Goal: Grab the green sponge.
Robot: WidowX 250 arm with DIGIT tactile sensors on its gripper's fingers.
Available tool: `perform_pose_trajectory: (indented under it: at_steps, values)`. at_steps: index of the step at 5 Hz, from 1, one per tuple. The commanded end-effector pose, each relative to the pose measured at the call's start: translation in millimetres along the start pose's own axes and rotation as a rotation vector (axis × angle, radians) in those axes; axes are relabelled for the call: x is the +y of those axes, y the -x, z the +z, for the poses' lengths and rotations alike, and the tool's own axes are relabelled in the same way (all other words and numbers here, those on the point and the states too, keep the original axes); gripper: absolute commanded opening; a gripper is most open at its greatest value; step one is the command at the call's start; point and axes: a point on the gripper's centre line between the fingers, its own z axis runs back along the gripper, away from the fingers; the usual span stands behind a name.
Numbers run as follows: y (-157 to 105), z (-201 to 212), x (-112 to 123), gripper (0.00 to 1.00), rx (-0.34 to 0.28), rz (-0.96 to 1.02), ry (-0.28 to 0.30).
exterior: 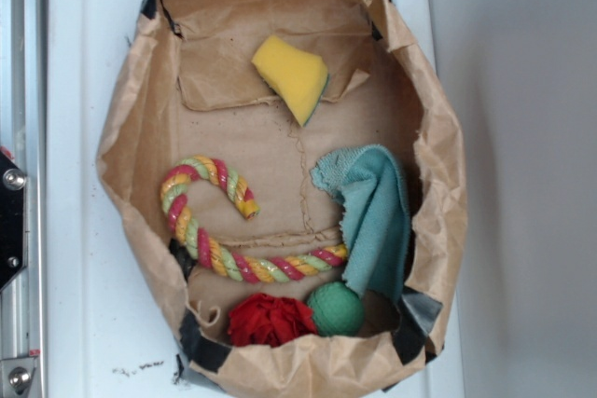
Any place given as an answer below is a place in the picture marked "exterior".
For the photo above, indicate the brown paper bag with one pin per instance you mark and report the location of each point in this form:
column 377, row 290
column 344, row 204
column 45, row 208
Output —
column 188, row 87

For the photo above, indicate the teal cloth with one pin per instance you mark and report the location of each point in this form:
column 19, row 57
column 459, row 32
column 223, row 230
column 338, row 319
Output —
column 370, row 186

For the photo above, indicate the aluminium frame rail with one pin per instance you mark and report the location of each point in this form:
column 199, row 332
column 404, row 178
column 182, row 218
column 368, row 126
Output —
column 23, row 82

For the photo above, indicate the green rubber ball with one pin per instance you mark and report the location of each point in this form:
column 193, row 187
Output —
column 336, row 310

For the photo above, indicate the black metal bracket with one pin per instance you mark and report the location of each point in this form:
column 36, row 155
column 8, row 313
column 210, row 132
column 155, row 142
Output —
column 12, row 220

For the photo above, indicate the yellow green sponge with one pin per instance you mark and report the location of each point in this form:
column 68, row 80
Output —
column 297, row 76

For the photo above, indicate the red crumpled fabric ball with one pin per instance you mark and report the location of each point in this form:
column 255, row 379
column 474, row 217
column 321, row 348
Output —
column 269, row 320

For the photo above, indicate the twisted multicolour rope toy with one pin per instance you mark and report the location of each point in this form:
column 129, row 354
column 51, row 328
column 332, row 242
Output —
column 211, row 254

